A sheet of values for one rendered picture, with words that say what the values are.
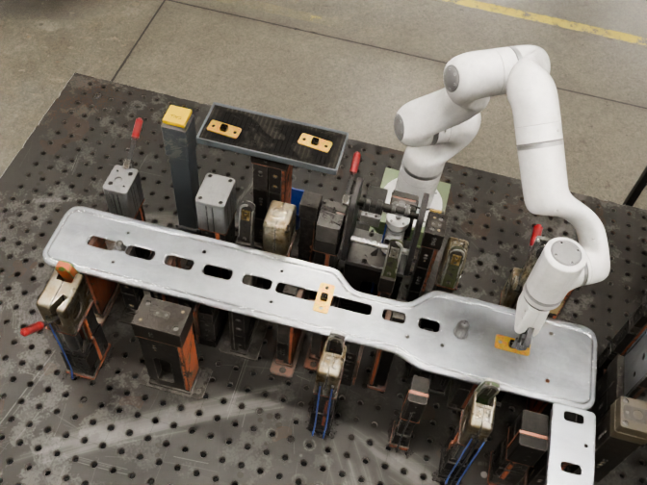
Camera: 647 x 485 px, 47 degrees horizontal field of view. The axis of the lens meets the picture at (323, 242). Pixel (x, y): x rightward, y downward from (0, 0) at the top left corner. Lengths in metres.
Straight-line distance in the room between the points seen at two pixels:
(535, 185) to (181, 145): 0.95
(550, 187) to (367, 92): 2.36
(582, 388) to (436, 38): 2.70
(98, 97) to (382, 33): 1.89
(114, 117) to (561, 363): 1.66
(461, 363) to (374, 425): 0.35
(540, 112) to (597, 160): 2.30
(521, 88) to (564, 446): 0.79
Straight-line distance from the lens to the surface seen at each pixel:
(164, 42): 4.04
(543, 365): 1.84
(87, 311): 1.90
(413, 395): 1.73
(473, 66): 1.61
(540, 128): 1.50
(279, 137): 1.92
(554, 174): 1.51
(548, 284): 1.54
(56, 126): 2.67
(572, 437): 1.78
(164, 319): 1.76
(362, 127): 3.60
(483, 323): 1.85
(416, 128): 1.93
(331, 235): 1.86
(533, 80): 1.51
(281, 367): 2.05
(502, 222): 2.44
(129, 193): 1.97
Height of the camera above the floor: 2.54
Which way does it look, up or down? 54 degrees down
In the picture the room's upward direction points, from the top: 6 degrees clockwise
